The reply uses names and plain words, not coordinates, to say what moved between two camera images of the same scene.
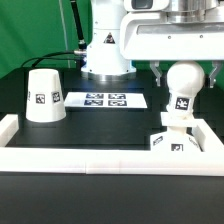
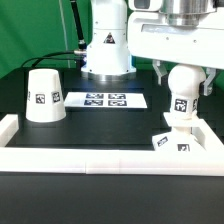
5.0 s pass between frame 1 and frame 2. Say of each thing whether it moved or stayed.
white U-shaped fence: stayed
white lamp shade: stayed
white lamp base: moved
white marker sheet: stayed
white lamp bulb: moved
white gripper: stayed
